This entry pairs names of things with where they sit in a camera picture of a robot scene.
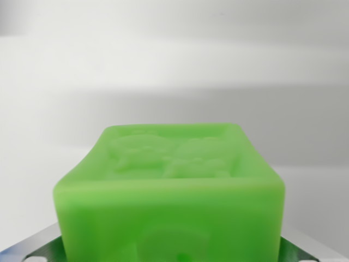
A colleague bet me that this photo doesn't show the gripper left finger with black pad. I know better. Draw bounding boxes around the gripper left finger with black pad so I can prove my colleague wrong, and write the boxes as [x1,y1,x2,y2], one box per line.
[0,221,65,262]

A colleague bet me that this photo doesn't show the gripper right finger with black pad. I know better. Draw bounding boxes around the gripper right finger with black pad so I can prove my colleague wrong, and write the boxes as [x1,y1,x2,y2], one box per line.
[278,233,332,262]

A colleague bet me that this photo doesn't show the green embossed cube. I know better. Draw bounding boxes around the green embossed cube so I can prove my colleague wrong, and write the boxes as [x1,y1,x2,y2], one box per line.
[51,122,286,262]

